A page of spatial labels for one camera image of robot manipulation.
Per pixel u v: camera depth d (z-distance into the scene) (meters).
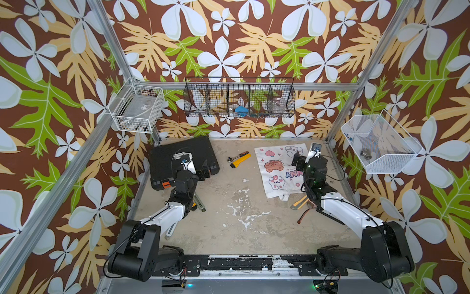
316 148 0.70
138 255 0.42
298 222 0.86
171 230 0.83
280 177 0.99
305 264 0.74
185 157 0.72
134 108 0.86
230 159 1.08
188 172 0.67
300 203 0.91
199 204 0.90
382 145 0.80
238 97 0.98
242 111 0.94
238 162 1.08
